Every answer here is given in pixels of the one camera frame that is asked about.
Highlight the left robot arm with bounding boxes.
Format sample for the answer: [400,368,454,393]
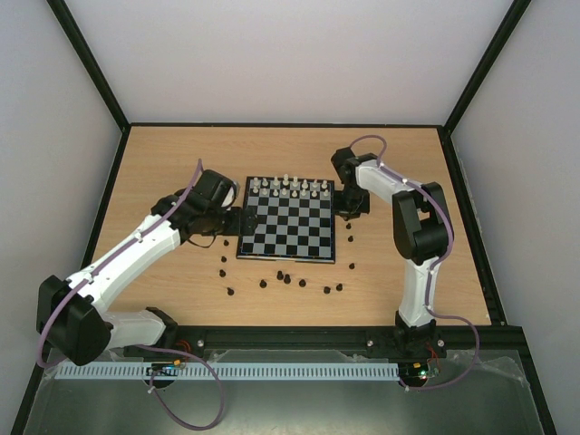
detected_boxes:
[36,169,256,366]

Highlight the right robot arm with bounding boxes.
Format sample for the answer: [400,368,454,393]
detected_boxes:
[331,147,453,355]

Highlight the black and silver chessboard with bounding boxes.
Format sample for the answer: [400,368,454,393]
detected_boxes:
[237,176,336,264]

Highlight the grey slotted cable duct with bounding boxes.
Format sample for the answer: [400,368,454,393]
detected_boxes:
[54,362,400,382]

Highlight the black aluminium frame rail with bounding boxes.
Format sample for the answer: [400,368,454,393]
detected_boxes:
[153,324,529,363]

